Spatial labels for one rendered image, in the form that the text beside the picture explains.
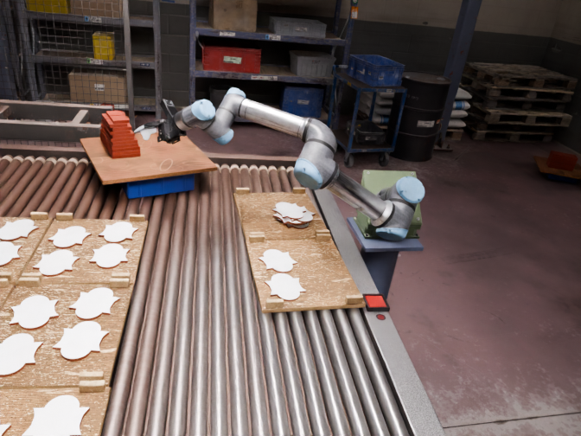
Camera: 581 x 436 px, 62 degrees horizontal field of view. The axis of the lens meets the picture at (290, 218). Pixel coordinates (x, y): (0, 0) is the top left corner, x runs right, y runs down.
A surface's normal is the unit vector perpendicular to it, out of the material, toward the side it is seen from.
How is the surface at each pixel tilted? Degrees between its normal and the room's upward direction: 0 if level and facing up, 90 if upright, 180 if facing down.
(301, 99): 90
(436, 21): 90
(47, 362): 0
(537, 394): 0
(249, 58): 90
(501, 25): 90
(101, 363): 0
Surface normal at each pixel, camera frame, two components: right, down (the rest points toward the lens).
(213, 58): 0.21, 0.50
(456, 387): 0.11, -0.87
